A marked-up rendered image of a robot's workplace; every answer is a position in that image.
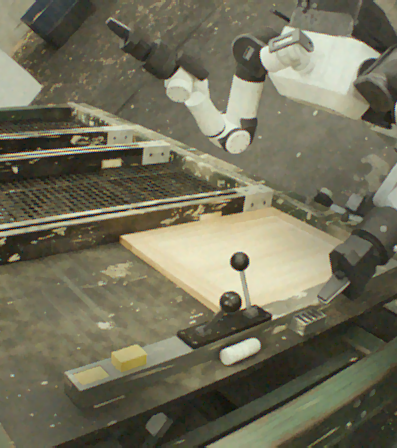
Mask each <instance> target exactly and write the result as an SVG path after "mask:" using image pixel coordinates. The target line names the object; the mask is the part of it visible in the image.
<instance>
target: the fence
mask: <svg viewBox="0 0 397 448"><path fill-rule="evenodd" d="M396 278H397V260H395V259H393V258H391V259H390V260H389V261H388V262H387V263H386V264H385V265H376V272H375V274H374V275H373V276H372V277H371V279H370V280H369V281H368V282H367V283H366V284H365V290H364V291H363V293H365V292H367V291H369V290H371V289H374V288H376V287H378V286H380V285H382V284H385V283H387V282H388V281H391V280H393V279H396ZM326 281H327V280H326ZM326 281H324V282H322V283H320V284H319V285H316V286H313V287H311V288H308V289H305V290H302V291H299V292H297V293H294V294H291V295H288V296H286V297H283V298H280V299H277V300H275V301H272V302H269V303H266V304H264V305H263V306H261V307H260V308H262V309H265V310H266V311H268V312H269V313H271V314H272V315H273V318H272V320H269V321H267V322H264V323H262V324H259V325H257V326H254V327H252V328H249V329H247V330H245V331H243V332H240V333H238V334H235V335H233V336H230V337H228V338H225V339H223V340H220V341H217V342H215V343H212V344H208V345H205V346H202V347H200V348H197V349H192V348H191V347H190V346H189V345H187V344H185V343H184V342H183V341H182V340H180V339H179V338H178V337H176V336H175V337H173V338H170V339H164V340H162V341H159V342H156V343H153V344H150V345H148V346H145V347H142V348H141V349H142V350H143V351H144V352H146V353H147V354H148V357H147V363H146V364H144V365H141V366H138V367H136V368H133V369H128V370H126V371H123V372H120V371H119V370H118V369H117V368H116V367H115V366H114V365H113V364H112V363H111V358H107V359H104V360H102V361H100V362H97V363H94V364H93V363H91V364H89V365H86V366H83V367H81V368H76V369H73V370H70V371H69V372H65V373H64V382H65V392H66V393H67V394H68V395H69V397H70V398H71V399H72V401H73V402H74V403H75V405H76V406H78V407H79V409H84V408H86V407H88V406H90V405H92V406H93V405H95V404H97V403H99V402H101V401H103V402H104V401H106V400H108V399H111V398H113V397H117V396H119V395H122V394H124V393H126V392H128V393H129V392H131V391H133V390H136V389H137V388H139V387H142V386H143V387H144V386H147V385H149V384H151V383H154V382H156V381H158V380H161V379H166V378H168V377H170V376H173V375H175V374H177V373H180V372H182V371H185V370H187V369H189V368H194V367H196V366H199V365H201V364H204V363H206V362H208V361H211V360H213V359H215V358H218V357H220V352H221V350H222V349H225V348H227V347H230V346H232V345H235V344H237V343H239V342H242V341H244V340H247V339H251V338H255V339H257V340H261V339H263V338H265V337H268V336H270V335H272V334H275V333H277V332H280V331H282V330H284V329H287V328H288V327H289V323H290V321H291V319H292V316H294V315H297V314H299V313H301V312H303V311H305V310H308V309H310V307H313V308H315V309H316V310H318V311H320V312H321V313H322V312H325V311H327V310H329V309H332V308H333V307H335V306H338V305H340V304H343V303H345V302H347V301H348V300H350V299H351V298H350V299H349V298H347V297H345V296H344V294H343V295H342V294H341V293H340V294H339V295H338V296H337V297H336V298H335V299H334V300H333V301H331V302H330V303H329V304H328V305H325V304H323V303H321V302H320V301H318V299H317V295H318V293H319V292H320V291H321V289H322V287H323V286H324V284H325V283H326ZM363 293H362V294H363ZM97 366H98V367H99V366H101V367H102V369H103V370H105V371H106V372H107V373H108V374H109V375H110V376H108V377H106V378H103V379H101V380H96V381H94V382H91V383H89V384H84V385H81V384H80V383H79V381H78V380H77V379H76V378H75V377H74V375H73V374H76V373H79V372H81V371H83V372H84V371H87V370H89V369H91V368H94V367H97Z"/></svg>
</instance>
